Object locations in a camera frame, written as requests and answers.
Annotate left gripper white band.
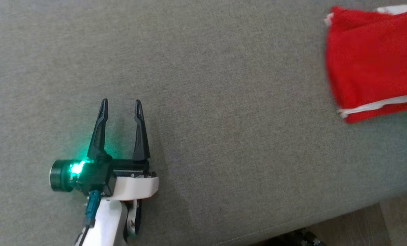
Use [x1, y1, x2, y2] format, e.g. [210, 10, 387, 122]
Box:
[86, 98, 160, 201]

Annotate red shorts with white panel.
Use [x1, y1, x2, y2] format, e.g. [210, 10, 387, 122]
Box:
[324, 2, 407, 124]

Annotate grey fabric sofa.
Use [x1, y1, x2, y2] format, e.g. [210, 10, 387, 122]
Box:
[0, 0, 407, 246]

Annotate teal connector left camera cable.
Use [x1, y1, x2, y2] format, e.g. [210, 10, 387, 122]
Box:
[77, 190, 102, 246]

